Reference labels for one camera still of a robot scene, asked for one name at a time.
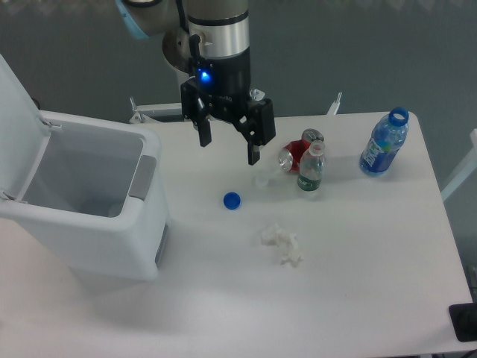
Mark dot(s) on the white frame bracket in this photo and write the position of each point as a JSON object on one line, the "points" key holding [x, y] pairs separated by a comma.
{"points": [[334, 107]]}

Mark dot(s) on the white trash can lid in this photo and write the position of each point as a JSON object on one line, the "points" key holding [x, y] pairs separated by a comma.
{"points": [[25, 134]]}

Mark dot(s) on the blue drink bottle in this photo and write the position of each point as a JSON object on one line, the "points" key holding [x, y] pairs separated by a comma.
{"points": [[386, 139]]}

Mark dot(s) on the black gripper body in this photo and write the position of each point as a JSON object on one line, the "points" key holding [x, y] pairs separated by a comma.
{"points": [[222, 82]]}

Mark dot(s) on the clear bottle green label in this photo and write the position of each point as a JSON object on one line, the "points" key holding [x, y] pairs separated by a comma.
{"points": [[311, 166]]}

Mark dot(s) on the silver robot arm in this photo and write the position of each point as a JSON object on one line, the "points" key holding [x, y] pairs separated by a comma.
{"points": [[208, 44]]}

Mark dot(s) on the crumpled white tissue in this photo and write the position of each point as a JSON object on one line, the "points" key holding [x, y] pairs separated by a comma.
{"points": [[286, 242]]}

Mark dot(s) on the white trash can body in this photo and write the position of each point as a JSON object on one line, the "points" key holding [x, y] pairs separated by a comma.
{"points": [[97, 200]]}

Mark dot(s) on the white post right edge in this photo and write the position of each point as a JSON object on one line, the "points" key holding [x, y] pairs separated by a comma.
{"points": [[461, 172]]}

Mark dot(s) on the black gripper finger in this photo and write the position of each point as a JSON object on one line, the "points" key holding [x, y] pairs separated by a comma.
{"points": [[254, 120], [194, 109]]}

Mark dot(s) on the blue bottle cap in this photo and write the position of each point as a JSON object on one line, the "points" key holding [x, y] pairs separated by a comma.
{"points": [[232, 200]]}

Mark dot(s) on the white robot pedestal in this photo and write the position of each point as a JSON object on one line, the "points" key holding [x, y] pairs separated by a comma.
{"points": [[176, 51]]}

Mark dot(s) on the black device at edge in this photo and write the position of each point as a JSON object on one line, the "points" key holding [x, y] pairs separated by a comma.
{"points": [[463, 317]]}

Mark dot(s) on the crushed red soda can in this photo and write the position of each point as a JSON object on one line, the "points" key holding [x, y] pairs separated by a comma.
{"points": [[290, 155]]}

